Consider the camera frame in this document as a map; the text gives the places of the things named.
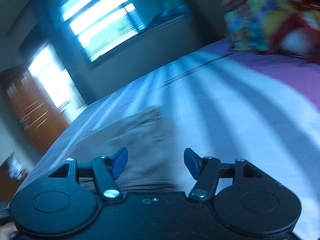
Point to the striped bed sheet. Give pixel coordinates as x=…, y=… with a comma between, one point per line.
x=227, y=104

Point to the bedroom window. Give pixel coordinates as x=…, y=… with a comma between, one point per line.
x=101, y=25

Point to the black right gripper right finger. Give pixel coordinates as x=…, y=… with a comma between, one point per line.
x=244, y=198

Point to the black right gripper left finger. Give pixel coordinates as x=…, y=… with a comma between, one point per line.
x=68, y=196

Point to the grey-brown pants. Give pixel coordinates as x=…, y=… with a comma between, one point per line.
x=148, y=136

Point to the dark wooden cabinet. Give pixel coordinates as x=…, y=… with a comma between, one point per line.
x=13, y=173

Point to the colourful folded blanket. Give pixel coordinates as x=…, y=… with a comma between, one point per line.
x=274, y=26

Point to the brown wooden door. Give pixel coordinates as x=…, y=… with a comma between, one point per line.
x=41, y=120

